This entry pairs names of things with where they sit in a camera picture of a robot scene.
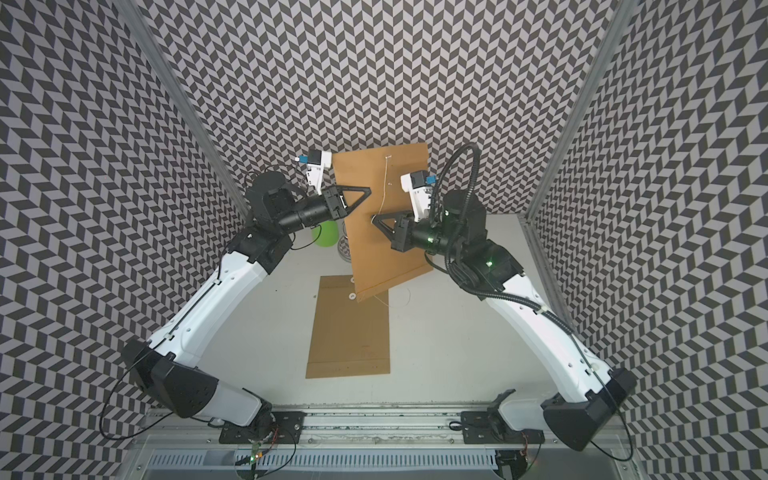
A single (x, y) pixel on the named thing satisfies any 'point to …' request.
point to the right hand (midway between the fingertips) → (376, 226)
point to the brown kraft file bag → (377, 265)
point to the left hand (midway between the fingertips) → (371, 196)
